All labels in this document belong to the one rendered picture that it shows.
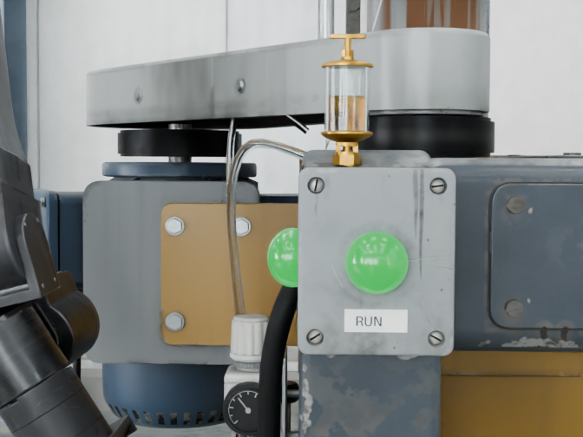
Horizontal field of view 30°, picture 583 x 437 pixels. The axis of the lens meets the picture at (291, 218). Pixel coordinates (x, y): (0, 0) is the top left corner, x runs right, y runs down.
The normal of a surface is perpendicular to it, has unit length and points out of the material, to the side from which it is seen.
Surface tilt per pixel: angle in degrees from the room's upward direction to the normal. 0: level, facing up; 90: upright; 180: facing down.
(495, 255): 90
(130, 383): 91
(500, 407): 90
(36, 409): 89
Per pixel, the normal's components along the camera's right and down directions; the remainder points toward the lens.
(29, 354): 0.46, -0.25
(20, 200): 0.95, -0.24
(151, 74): -0.79, 0.03
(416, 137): -0.26, 0.05
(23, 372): 0.21, -0.10
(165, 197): -0.03, 0.05
